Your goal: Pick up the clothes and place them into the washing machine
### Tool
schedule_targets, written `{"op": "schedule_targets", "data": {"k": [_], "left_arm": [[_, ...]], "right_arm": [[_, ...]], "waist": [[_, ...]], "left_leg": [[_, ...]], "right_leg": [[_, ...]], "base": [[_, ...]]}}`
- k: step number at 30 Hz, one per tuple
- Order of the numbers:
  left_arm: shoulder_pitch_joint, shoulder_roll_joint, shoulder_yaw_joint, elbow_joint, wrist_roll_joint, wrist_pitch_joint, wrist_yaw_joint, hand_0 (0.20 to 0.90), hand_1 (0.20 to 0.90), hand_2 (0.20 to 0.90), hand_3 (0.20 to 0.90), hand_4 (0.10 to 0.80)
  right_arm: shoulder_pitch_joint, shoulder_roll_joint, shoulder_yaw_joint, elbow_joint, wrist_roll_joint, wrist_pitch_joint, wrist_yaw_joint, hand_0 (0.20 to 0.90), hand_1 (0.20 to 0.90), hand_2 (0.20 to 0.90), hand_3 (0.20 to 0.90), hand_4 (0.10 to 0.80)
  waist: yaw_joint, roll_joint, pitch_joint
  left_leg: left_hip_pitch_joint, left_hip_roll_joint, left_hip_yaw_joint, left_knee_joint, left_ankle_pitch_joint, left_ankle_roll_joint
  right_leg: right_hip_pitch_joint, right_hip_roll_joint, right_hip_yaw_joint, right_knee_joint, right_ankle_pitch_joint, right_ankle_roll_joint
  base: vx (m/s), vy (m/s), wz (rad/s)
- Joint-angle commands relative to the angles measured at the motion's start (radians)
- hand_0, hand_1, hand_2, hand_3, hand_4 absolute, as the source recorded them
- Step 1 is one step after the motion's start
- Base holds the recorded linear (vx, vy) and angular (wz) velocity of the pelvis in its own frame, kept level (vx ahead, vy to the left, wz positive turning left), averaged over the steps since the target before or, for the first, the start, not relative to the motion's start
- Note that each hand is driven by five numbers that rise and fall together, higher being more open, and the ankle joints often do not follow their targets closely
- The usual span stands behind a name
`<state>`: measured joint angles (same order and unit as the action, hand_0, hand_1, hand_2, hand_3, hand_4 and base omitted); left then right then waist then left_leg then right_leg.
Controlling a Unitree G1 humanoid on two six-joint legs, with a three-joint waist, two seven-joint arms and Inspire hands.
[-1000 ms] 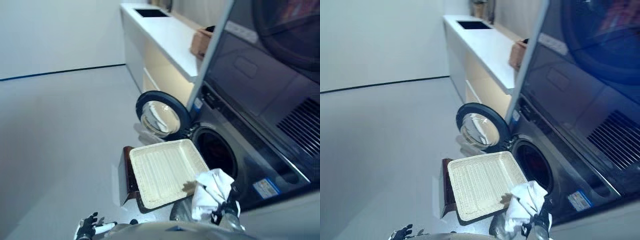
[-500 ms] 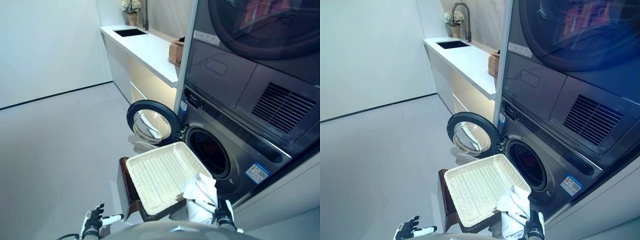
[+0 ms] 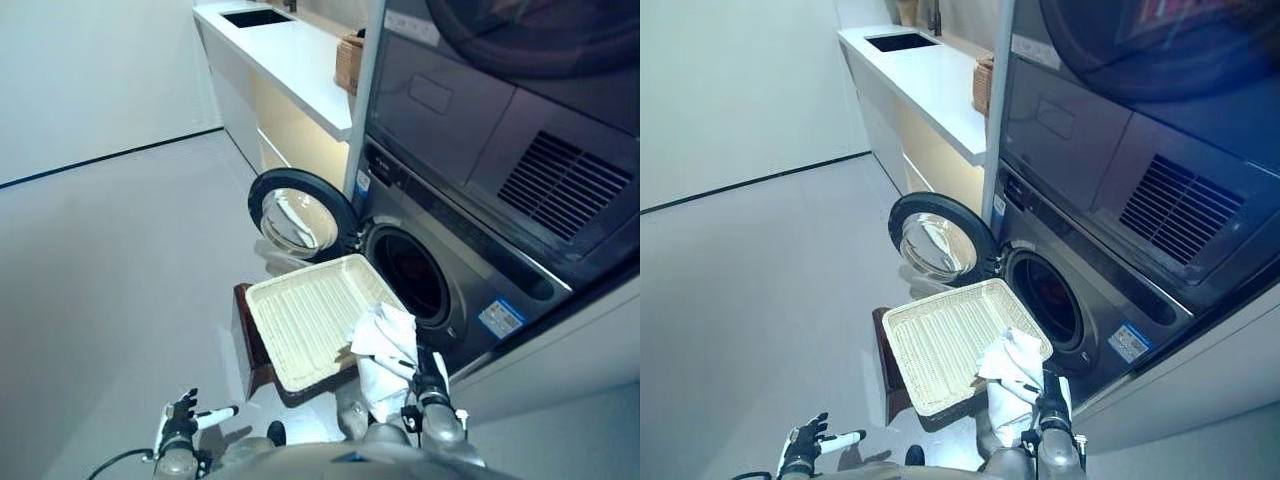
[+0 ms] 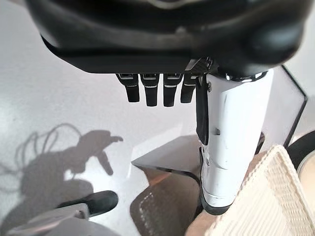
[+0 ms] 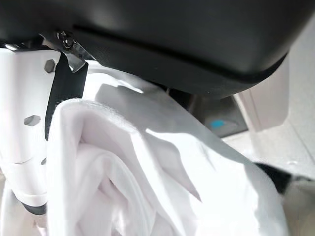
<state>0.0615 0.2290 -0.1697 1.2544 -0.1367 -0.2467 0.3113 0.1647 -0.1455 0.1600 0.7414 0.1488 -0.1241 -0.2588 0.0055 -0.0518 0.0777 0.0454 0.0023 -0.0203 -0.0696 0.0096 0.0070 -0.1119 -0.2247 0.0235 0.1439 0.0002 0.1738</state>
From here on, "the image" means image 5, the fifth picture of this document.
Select white cloth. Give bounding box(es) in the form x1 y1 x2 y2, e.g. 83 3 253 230
46 60 290 236

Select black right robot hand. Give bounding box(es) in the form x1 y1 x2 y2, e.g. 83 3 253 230
0 0 315 216

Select blue energy label sticker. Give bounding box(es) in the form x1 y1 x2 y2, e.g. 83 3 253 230
211 119 226 129

